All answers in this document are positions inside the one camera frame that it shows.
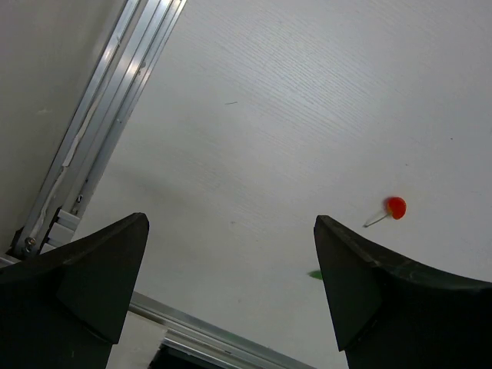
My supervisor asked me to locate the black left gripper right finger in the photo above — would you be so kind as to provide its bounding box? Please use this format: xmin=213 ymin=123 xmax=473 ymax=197
xmin=314 ymin=215 xmax=491 ymax=368

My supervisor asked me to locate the aluminium frame rail front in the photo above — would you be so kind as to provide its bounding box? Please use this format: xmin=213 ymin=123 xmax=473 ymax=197
xmin=126 ymin=290 xmax=302 ymax=368

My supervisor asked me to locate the aluminium frame rail left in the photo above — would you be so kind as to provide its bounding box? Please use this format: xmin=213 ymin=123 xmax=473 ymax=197
xmin=5 ymin=1 xmax=185 ymax=264

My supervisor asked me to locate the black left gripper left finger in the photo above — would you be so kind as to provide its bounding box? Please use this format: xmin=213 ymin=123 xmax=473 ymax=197
xmin=1 ymin=213 xmax=148 ymax=368

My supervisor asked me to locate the cherry sprig with green leaves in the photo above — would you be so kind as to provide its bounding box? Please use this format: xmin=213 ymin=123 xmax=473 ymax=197
xmin=307 ymin=270 xmax=323 ymax=281

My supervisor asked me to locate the aluminium frame rail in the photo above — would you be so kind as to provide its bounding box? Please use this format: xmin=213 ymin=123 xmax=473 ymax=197
xmin=5 ymin=1 xmax=185 ymax=264
xmin=126 ymin=290 xmax=302 ymax=368

